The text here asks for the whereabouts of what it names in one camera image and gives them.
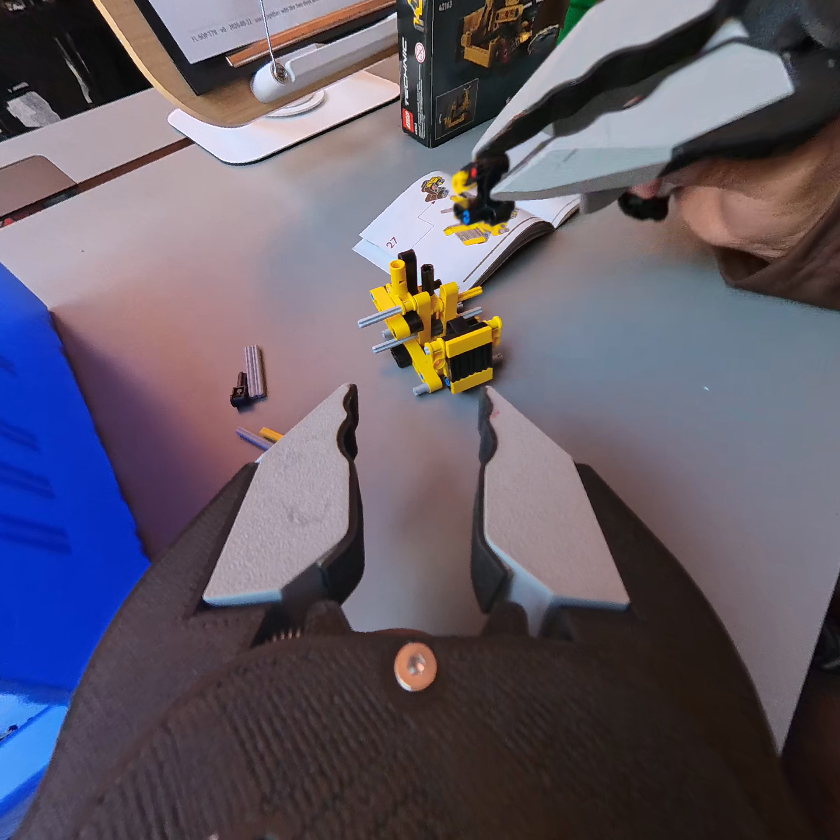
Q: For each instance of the printed instruction sheet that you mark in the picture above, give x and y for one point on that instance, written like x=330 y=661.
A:
x=262 y=26

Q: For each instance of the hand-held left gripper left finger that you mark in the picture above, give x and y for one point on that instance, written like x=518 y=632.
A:
x=289 y=518

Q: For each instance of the small black yellow lego subassembly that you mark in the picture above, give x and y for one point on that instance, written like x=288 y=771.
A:
x=482 y=193

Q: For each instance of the lego instruction booklet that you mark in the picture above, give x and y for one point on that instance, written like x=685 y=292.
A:
x=420 y=236

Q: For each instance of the person's right hand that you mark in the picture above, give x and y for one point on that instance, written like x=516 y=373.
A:
x=768 y=203

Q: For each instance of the black lego set box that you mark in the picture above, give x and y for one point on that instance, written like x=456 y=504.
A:
x=485 y=79

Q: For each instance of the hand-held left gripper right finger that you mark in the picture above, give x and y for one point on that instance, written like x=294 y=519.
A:
x=544 y=518

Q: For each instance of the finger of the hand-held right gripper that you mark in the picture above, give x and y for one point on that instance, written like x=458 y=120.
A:
x=610 y=46
x=656 y=131

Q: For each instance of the yellow lego vehicle model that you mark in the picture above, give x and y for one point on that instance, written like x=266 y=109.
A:
x=453 y=341

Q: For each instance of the grey ridged lego axle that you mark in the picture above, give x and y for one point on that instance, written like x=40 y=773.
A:
x=254 y=371

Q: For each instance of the blue grey lego axle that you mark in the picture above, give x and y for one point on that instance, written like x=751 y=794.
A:
x=253 y=439

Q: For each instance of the person's right forearm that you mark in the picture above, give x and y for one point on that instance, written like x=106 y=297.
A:
x=794 y=275

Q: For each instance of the blue plastic bin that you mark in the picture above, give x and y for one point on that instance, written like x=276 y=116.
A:
x=52 y=525

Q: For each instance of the black lego connector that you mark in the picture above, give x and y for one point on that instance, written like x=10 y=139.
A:
x=239 y=392

